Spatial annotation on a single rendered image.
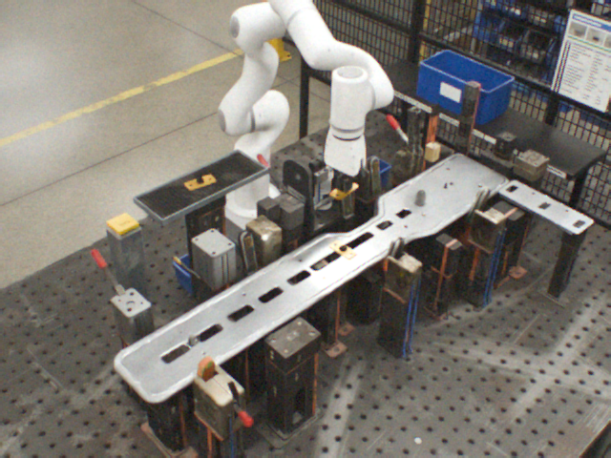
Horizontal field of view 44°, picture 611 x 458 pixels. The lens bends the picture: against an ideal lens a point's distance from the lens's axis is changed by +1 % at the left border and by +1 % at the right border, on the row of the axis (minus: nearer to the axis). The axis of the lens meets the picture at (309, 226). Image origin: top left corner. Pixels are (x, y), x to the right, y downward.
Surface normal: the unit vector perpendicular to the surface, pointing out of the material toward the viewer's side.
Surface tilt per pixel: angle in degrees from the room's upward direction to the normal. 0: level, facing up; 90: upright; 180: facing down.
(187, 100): 0
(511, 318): 0
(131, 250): 90
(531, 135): 0
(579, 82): 90
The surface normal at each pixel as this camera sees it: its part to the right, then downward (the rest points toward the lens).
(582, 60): -0.72, 0.41
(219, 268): 0.69, 0.47
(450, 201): 0.03, -0.78
